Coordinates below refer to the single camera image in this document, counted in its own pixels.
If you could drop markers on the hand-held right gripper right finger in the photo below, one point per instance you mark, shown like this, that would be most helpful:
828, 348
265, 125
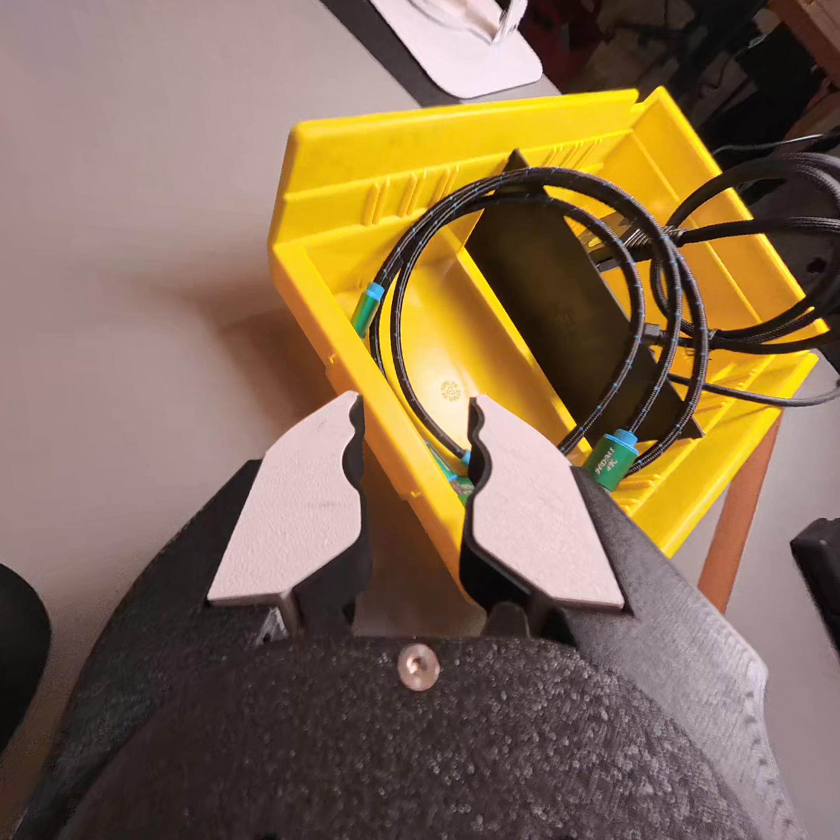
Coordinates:
544, 518

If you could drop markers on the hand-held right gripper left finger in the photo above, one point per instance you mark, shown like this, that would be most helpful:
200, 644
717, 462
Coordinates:
289, 512

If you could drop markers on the yellow divided storage bin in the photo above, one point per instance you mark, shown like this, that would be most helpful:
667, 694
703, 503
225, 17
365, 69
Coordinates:
341, 170

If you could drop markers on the black bin divider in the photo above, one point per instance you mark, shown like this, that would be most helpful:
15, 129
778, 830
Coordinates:
558, 308

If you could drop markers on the black plastic object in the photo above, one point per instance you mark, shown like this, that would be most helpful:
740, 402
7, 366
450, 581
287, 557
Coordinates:
820, 571

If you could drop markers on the white metal stand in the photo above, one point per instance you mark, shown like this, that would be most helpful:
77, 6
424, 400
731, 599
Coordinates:
472, 59

